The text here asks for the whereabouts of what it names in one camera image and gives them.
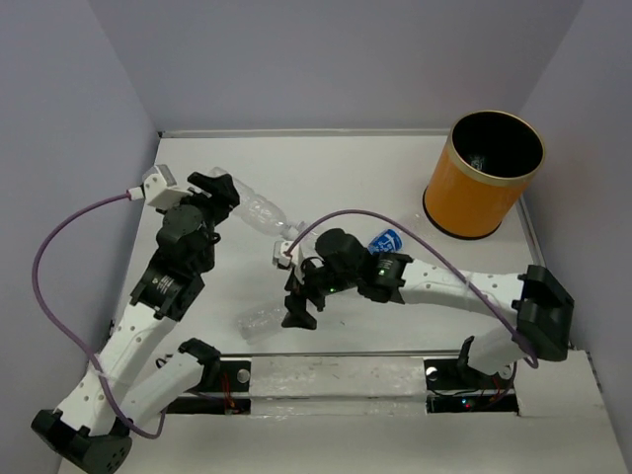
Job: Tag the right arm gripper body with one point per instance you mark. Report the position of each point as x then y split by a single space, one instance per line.
333 280

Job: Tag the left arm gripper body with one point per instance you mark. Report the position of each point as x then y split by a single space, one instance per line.
214 212

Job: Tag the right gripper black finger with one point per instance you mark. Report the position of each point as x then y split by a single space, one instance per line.
308 281
295 304

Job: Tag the clear plastic bottle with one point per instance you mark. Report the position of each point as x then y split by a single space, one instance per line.
261 323

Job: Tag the clear bottle white cap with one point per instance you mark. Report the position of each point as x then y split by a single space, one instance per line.
263 215

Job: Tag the blue label plastic bottle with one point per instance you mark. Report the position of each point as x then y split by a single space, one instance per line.
387 241

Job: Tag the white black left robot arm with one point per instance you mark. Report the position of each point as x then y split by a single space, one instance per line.
93 426

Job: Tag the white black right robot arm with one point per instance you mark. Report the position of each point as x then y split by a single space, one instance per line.
533 309

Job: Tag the orange cylindrical bin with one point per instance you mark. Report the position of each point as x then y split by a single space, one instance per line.
488 160

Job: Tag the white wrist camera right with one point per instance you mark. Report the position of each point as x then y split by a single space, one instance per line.
285 256

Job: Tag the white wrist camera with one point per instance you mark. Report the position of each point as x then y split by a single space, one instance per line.
285 256
159 188

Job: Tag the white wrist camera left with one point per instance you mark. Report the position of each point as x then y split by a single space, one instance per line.
159 188

